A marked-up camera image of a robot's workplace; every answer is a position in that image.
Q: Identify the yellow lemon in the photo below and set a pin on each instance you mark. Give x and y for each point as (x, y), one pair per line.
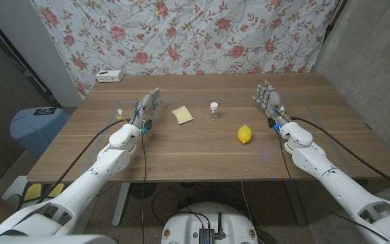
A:
(244, 134)

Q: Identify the blue bin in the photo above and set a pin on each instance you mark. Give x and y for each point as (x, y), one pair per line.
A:
(36, 132)

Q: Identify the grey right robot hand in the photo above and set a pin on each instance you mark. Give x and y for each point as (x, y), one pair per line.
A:
(272, 101)

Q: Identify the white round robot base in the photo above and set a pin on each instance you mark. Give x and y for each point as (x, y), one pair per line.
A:
(185, 223)

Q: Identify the black device on bin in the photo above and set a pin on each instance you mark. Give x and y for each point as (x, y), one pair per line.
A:
(45, 111)

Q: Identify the yellow and white floor object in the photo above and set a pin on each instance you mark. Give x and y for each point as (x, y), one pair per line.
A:
(32, 191)

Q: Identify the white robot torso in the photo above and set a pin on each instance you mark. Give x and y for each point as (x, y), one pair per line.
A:
(46, 240)

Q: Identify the black round floor fan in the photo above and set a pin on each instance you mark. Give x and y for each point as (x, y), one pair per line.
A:
(143, 190)

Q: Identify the white power strip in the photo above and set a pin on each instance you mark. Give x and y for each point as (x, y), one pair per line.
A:
(109, 76)

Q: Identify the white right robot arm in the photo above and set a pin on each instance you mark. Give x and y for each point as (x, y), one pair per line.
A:
(337, 183)

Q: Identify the black electronics box with antenna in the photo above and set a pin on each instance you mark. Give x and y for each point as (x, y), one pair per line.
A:
(206, 234)

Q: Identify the white table leg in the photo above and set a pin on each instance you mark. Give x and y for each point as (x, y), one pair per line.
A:
(122, 203)

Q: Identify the yellow sponge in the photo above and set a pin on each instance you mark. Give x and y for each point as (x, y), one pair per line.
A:
(182, 114)

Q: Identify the floral backdrop cloth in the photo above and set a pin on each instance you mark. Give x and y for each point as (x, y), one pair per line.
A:
(188, 37)

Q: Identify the black stand pole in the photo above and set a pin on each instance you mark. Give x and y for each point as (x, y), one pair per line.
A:
(19, 59)
(334, 20)

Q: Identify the grey table leg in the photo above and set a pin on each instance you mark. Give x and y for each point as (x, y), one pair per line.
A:
(295, 203)

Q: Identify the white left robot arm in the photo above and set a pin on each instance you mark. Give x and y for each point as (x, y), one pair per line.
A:
(90, 183)

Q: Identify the clear medicine bottle white cap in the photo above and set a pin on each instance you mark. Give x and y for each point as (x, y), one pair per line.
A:
(214, 113)

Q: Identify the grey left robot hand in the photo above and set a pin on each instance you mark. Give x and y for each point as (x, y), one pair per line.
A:
(145, 108)

